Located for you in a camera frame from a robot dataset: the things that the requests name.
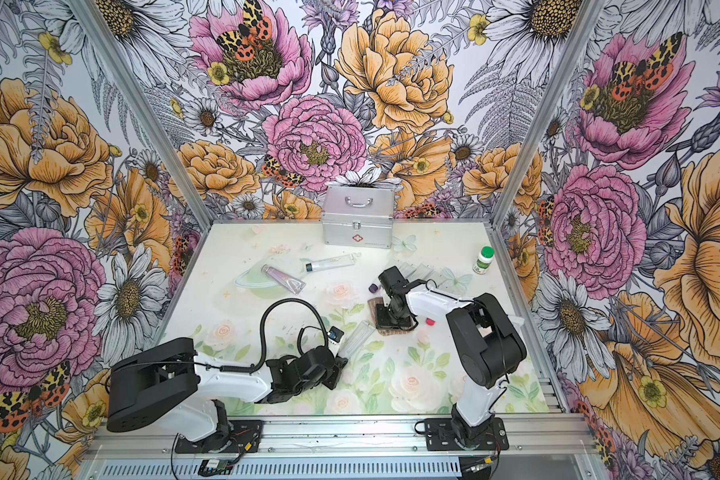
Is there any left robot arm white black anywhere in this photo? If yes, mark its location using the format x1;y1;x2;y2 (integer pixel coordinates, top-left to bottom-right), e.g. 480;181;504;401
106;337;350;450

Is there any white tube teal cap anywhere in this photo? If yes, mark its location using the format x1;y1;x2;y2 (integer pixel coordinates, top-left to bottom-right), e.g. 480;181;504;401
305;253;360;273

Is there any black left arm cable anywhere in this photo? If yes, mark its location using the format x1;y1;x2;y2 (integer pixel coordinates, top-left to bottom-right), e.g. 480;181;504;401
218;298;331;374

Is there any left aluminium corner post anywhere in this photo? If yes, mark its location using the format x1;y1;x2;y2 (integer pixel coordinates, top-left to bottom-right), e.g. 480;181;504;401
70;1;213;234

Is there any aluminium front rail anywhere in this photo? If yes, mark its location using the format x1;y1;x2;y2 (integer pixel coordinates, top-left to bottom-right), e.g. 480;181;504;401
83;413;597;461

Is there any purple metallic tube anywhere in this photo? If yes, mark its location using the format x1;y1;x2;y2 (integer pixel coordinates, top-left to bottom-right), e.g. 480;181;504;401
261;264;306;294

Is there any white bottle green cap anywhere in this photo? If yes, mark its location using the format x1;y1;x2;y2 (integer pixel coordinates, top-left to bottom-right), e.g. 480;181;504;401
473;246;495;275

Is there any right aluminium corner post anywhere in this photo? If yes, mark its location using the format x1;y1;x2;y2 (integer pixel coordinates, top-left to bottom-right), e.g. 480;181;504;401
490;0;605;230

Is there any brown striped towel cloth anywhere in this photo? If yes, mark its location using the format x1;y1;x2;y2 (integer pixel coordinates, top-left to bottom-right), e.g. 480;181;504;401
368;297;419;336

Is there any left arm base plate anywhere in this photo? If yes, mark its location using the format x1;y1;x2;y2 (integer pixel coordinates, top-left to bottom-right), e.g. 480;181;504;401
173;419;264;454

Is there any white tube black cap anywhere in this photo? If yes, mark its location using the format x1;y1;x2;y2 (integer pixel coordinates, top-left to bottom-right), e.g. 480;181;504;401
397;262;419;279

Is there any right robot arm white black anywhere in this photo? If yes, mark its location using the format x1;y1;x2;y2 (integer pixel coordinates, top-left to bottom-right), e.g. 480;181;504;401
373;267;527;452

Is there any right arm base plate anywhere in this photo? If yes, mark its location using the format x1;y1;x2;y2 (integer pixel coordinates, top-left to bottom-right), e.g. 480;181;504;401
423;415;509;451

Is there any silver aluminium first aid case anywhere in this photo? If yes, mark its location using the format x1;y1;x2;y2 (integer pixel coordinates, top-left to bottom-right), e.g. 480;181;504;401
321;186;395;249

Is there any aluminium corner post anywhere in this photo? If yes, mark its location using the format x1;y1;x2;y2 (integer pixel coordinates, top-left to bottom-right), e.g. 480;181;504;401
70;1;213;234
490;0;605;230

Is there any white tube dark blue cap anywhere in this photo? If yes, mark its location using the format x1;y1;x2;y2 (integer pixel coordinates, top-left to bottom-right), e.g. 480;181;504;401
427;271;449;292

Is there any white slotted cable duct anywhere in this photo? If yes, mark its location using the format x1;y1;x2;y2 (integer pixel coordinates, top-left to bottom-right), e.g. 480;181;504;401
93;457;462;479

